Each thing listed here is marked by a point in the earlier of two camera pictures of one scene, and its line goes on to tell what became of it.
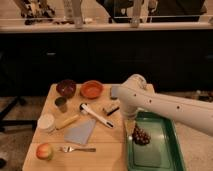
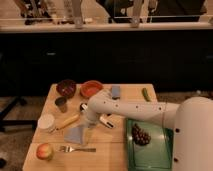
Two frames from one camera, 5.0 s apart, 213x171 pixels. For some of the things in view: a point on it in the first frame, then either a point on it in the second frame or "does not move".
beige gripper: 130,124 to 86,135
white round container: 46,121 does not move
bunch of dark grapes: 140,137 does not move
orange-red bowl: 92,89 does not move
